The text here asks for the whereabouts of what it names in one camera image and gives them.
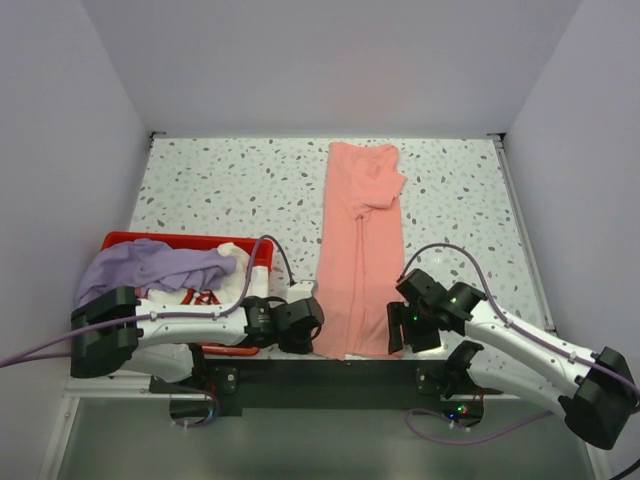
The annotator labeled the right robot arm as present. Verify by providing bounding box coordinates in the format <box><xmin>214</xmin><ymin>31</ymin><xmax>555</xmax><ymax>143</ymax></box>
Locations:
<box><xmin>388</xmin><ymin>269</ymin><xmax>639</xmax><ymax>450</ymax></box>

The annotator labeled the pink t shirt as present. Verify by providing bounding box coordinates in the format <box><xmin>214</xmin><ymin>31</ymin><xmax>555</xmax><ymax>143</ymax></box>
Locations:
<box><xmin>313</xmin><ymin>142</ymin><xmax>406</xmax><ymax>360</ymax></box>

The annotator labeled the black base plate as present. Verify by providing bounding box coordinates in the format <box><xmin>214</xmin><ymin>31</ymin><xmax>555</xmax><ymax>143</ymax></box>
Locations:
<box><xmin>149</xmin><ymin>357</ymin><xmax>497</xmax><ymax>416</ymax></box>

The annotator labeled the white red printed t shirt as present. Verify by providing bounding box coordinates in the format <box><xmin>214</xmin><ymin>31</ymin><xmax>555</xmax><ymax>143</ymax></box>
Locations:
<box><xmin>144</xmin><ymin>242</ymin><xmax>269</xmax><ymax>305</ymax></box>

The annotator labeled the aluminium frame rail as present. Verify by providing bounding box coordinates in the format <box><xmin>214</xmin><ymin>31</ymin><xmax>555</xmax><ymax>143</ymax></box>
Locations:
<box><xmin>47</xmin><ymin>138</ymin><xmax>608</xmax><ymax>479</ymax></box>

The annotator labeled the red plastic bin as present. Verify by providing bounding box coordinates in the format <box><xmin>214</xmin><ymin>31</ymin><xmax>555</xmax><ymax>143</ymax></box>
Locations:
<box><xmin>99</xmin><ymin>230</ymin><xmax>276</xmax><ymax>358</ymax></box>

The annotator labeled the lavender t shirt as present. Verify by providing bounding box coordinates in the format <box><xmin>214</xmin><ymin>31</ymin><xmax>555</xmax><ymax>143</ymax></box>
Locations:
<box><xmin>75</xmin><ymin>239</ymin><xmax>237</xmax><ymax>307</ymax></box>

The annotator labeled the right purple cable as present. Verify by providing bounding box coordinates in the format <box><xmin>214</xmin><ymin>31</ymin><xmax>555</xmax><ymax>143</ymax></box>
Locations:
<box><xmin>403</xmin><ymin>243</ymin><xmax>640</xmax><ymax>447</ymax></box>

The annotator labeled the purple cable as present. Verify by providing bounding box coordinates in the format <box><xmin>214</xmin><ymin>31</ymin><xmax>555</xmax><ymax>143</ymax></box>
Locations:
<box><xmin>403</xmin><ymin>243</ymin><xmax>640</xmax><ymax>447</ymax></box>
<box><xmin>0</xmin><ymin>234</ymin><xmax>296</xmax><ymax>429</ymax></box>

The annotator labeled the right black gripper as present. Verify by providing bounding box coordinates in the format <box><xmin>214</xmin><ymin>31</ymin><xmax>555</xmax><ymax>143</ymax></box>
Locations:
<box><xmin>386</xmin><ymin>301</ymin><xmax>440</xmax><ymax>354</ymax></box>

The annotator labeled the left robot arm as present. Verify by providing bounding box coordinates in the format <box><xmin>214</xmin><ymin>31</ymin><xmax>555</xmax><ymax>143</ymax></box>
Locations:
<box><xmin>70</xmin><ymin>287</ymin><xmax>324</xmax><ymax>392</ymax></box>

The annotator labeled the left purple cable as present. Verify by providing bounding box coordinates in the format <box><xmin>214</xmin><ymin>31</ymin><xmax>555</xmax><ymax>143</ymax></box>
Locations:
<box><xmin>0</xmin><ymin>234</ymin><xmax>296</xmax><ymax>429</ymax></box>

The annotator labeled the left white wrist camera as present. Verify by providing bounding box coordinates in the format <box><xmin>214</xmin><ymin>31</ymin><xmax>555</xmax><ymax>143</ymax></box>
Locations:
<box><xmin>286</xmin><ymin>279</ymin><xmax>317</xmax><ymax>303</ymax></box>

